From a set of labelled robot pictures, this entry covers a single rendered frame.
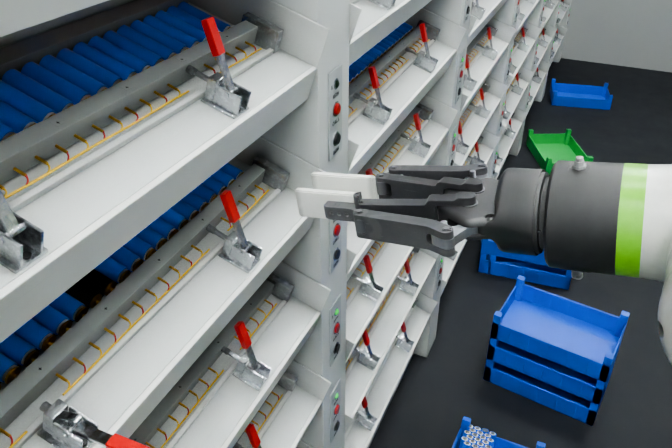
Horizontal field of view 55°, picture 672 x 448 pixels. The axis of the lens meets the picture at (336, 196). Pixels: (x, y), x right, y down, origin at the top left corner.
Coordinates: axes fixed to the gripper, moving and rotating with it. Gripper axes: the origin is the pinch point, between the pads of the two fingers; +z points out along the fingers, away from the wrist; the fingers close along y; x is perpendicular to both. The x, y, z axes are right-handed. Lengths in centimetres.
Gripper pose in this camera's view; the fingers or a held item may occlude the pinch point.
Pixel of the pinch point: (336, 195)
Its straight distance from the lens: 64.3
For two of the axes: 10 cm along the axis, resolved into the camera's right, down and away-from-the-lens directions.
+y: 4.2, -4.8, 7.7
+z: -8.9, -0.7, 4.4
